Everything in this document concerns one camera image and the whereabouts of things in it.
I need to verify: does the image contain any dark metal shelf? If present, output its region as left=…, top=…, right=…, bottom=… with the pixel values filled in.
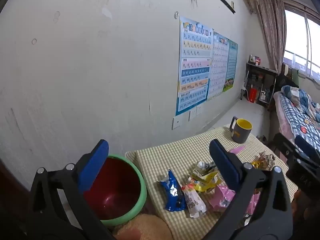
left=239, top=62, right=279, bottom=110

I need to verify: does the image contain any red bag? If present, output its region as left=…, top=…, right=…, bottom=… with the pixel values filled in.
left=247, top=88, right=258, bottom=103

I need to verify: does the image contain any yellow snack wrapper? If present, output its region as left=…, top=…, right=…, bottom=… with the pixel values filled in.
left=187, top=171, right=222, bottom=192

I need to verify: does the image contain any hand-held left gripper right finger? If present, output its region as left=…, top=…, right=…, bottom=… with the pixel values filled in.
left=209, top=139, right=293, bottom=240

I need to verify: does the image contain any blue patterned quilt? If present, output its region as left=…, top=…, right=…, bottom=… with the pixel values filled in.
left=281, top=85, right=320, bottom=122

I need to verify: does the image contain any gold wrapper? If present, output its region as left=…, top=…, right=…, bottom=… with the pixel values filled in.
left=251, top=151, right=275, bottom=171

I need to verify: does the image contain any window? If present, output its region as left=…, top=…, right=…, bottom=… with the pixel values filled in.
left=282, top=4, right=320, bottom=83

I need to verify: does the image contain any pink plastic piece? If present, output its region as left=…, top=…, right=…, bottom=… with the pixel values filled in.
left=229, top=145, right=247, bottom=154

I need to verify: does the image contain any blue snack wrapper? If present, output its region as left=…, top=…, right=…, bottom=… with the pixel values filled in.
left=157, top=169, right=187, bottom=212

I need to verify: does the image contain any grey mug with yellow inside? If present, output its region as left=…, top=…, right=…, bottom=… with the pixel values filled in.
left=229, top=116, right=252, bottom=144

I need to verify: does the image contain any teal chart wall poster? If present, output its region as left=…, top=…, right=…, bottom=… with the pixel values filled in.
left=222, top=40, right=238, bottom=92

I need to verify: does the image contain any black wall strip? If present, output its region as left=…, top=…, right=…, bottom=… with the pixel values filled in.
left=215, top=0, right=236, bottom=14

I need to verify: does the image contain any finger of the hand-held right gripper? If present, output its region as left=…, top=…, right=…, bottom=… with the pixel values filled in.
left=295, top=135, right=320, bottom=159
left=274, top=132, right=305, bottom=166

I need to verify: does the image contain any large blue-bordered wall poster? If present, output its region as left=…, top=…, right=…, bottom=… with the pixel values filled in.
left=175, top=17, right=214, bottom=117

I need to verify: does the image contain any person's right hand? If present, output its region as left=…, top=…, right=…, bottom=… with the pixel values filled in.
left=292, top=190, right=320, bottom=230

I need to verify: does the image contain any white wrapper with red print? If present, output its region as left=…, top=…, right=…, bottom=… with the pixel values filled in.
left=181, top=183, right=207, bottom=218

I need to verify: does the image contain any dark clothes pile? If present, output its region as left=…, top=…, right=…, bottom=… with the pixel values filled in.
left=270, top=73, right=299, bottom=93

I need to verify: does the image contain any bed with checked blanket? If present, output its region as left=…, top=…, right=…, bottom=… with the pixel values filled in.
left=274, top=90, right=320, bottom=150

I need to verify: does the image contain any yellow checked tablecloth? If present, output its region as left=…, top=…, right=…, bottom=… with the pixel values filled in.
left=125, top=124, right=299, bottom=240

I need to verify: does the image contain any pale chart wall poster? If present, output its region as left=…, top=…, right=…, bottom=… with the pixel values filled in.
left=207, top=32, right=230, bottom=100

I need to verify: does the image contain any red bin with green rim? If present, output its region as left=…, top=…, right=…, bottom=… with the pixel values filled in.
left=84, top=154, right=147, bottom=227

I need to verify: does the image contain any pink patterned curtain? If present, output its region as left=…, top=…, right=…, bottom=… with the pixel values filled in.
left=255, top=0, right=287, bottom=74

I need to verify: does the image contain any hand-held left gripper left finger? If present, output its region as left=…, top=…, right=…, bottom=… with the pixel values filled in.
left=26, top=139, right=118, bottom=240

